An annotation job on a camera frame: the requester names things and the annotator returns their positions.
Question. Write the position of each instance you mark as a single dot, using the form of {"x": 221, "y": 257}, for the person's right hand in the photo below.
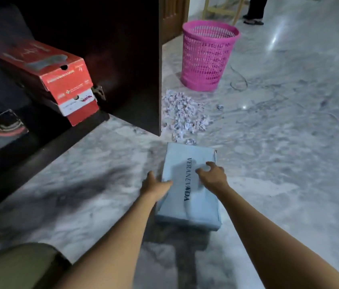
{"x": 214, "y": 179}

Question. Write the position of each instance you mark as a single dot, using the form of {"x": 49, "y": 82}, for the person's left hand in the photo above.
{"x": 156, "y": 189}

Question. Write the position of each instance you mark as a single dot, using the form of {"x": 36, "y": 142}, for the light blue shoe box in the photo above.
{"x": 187, "y": 207}

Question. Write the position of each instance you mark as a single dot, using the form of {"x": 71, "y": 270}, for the pile of paper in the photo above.
{"x": 184, "y": 114}

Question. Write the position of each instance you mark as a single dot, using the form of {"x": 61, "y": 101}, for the white Skechers Arch box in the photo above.
{"x": 79, "y": 109}

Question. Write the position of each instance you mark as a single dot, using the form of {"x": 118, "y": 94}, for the dark wooden cabinet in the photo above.
{"x": 37, "y": 153}

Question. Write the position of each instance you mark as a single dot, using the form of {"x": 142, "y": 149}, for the dark wooden cabinet door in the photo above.
{"x": 127, "y": 57}

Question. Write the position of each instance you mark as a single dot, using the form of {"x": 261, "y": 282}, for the orange-red shoe box sneaker print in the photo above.
{"x": 52, "y": 75}

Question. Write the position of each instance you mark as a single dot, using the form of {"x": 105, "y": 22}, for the black patterned shoe box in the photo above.
{"x": 1, "y": 135}

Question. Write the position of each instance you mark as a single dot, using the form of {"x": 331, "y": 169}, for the person's right forearm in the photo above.
{"x": 277, "y": 246}

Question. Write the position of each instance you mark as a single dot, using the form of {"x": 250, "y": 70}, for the person's left forearm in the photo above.
{"x": 112, "y": 249}

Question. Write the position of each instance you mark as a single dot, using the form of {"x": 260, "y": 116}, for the silver metal cabinet hinge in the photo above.
{"x": 98, "y": 93}

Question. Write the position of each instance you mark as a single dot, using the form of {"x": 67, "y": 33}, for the person's dark trousers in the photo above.
{"x": 22, "y": 267}

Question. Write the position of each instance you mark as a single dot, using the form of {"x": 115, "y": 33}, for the pink plastic waste basket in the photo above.
{"x": 208, "y": 57}

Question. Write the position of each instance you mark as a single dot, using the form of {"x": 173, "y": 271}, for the brown wooden room door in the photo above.
{"x": 172, "y": 15}

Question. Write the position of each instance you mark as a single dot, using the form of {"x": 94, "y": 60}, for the light wooden rack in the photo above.
{"x": 238, "y": 10}

